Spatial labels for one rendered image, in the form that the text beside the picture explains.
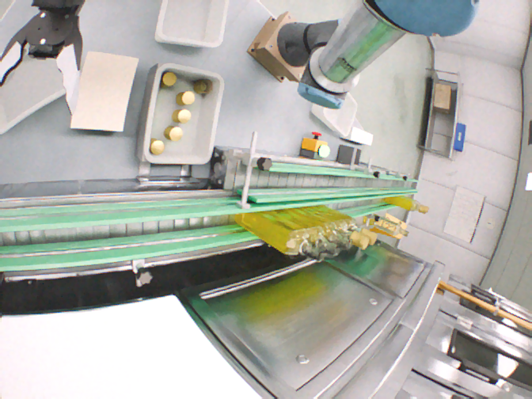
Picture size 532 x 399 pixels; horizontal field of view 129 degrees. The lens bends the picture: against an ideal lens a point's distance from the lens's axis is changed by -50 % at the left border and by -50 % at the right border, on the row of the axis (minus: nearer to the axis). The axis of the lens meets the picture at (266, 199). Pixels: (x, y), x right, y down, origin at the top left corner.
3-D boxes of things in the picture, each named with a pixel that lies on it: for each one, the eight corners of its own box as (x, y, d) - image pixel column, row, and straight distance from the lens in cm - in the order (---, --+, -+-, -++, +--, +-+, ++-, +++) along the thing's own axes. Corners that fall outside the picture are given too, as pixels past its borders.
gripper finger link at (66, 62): (91, 106, 39) (74, 54, 40) (91, 102, 33) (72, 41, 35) (74, 117, 39) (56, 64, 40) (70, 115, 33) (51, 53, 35)
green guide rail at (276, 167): (241, 164, 61) (262, 171, 55) (241, 160, 61) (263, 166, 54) (412, 180, 217) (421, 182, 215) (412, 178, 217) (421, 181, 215)
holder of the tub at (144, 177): (134, 177, 65) (140, 185, 57) (150, 68, 64) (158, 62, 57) (192, 176, 70) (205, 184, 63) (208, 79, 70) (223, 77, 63)
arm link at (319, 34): (336, 39, 80) (376, 36, 74) (325, 72, 73) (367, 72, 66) (313, 14, 74) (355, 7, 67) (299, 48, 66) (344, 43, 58)
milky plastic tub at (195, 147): (134, 157, 63) (142, 163, 55) (150, 67, 64) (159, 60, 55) (195, 158, 69) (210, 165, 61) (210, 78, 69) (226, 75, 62)
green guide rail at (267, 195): (236, 192, 62) (256, 203, 56) (237, 188, 62) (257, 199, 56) (410, 188, 217) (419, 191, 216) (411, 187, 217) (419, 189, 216)
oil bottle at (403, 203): (383, 201, 156) (423, 216, 150) (385, 192, 155) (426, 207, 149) (385, 200, 161) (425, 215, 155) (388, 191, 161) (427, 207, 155)
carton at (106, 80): (72, 126, 61) (70, 127, 54) (87, 58, 63) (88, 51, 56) (118, 129, 62) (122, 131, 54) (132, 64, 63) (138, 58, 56)
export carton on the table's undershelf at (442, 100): (435, 81, 620) (450, 85, 615) (438, 89, 660) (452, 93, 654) (433, 105, 596) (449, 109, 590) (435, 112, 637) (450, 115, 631)
